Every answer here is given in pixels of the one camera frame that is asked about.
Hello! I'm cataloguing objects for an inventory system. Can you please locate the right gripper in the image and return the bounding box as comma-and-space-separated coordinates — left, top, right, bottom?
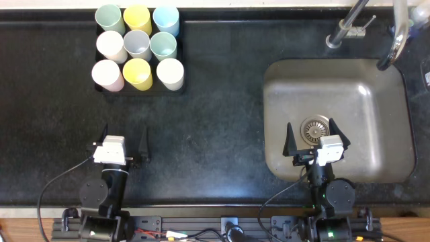
282, 117, 351, 167

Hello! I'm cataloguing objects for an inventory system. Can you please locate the black tray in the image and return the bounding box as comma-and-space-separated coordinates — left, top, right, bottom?
93, 8, 185, 95

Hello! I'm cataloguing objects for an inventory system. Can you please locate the grey cup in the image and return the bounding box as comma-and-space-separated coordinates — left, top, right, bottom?
123, 29, 153, 62

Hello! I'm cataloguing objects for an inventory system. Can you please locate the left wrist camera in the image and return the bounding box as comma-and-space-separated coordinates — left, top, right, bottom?
93, 135, 128, 166

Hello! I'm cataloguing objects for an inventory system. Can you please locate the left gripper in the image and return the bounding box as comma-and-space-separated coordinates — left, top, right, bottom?
99, 123, 152, 170

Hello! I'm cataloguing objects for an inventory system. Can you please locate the mounting rail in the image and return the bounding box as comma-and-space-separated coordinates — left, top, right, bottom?
52, 206, 382, 242

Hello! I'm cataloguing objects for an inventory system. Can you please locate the steel sink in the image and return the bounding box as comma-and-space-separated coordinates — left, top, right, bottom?
263, 57, 417, 184

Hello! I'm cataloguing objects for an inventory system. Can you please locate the steel tap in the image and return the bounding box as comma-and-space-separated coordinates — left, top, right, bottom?
325, 0, 411, 72

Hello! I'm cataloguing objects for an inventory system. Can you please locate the yellow cup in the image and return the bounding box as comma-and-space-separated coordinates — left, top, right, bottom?
122, 4, 153, 36
122, 57, 154, 91

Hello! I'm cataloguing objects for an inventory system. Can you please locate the black cable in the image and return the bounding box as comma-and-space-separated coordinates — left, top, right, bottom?
257, 157, 320, 242
36, 155, 97, 242

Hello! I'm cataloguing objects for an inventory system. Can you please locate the green cup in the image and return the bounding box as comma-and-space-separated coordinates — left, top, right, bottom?
149, 31, 178, 65
94, 3, 126, 36

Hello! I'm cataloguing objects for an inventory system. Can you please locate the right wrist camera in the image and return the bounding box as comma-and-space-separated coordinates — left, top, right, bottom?
316, 134, 345, 167

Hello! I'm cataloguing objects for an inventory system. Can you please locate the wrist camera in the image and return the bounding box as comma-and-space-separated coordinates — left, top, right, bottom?
93, 135, 128, 166
316, 134, 345, 167

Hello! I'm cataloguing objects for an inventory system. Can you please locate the blue soap bottle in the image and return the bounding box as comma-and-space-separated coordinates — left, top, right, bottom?
389, 1, 430, 40

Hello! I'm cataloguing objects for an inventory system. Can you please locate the white cup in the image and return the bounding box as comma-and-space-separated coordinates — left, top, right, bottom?
156, 57, 185, 91
95, 30, 128, 65

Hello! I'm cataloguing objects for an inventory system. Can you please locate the pink cup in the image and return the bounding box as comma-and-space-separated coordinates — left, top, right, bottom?
91, 59, 125, 93

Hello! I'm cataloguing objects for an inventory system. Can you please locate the blue cup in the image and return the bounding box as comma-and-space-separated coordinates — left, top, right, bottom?
152, 5, 180, 38

